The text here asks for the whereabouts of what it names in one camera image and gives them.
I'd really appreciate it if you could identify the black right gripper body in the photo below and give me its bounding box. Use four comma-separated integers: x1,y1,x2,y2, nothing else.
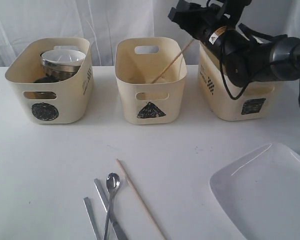
168,0,230,48

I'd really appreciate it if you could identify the wooden chopstick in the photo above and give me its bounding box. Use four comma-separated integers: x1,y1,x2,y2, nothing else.
115,158,168,240
151,38,195,84

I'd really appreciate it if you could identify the white ceramic bowl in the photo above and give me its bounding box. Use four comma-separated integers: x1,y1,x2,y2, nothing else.
40,49,86,67

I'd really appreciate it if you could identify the steel bowl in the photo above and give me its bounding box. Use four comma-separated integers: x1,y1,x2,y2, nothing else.
40,58,81,81

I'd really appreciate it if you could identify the steel mug with wire handle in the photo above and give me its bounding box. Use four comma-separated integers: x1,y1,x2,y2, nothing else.
33,75,58,100

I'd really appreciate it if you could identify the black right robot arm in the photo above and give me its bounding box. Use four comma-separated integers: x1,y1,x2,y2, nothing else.
168,0,300,88

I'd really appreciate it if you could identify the cream bin with triangle mark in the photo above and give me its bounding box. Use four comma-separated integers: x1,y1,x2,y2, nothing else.
114,37,187,125

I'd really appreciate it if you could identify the white backdrop curtain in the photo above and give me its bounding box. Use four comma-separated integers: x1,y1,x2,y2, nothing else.
0,0,300,67

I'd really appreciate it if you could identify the cream bin with square mark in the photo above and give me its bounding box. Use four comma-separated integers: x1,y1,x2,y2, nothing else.
197,43,283,121

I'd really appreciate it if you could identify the cream bin with circle mark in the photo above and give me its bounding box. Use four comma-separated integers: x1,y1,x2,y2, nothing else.
5,37,94,124

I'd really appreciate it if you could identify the steel spoon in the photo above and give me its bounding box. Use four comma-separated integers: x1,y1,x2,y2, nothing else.
102,172,121,240

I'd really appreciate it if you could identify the white rectangular ceramic plate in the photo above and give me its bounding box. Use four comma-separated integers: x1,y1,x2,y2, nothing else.
209,143,300,240

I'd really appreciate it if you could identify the steel table knife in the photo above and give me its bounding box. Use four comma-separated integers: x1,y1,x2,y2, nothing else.
94,178,128,240

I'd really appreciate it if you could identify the steel flat-handled fork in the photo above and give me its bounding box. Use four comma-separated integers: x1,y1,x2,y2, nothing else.
83,197,101,240

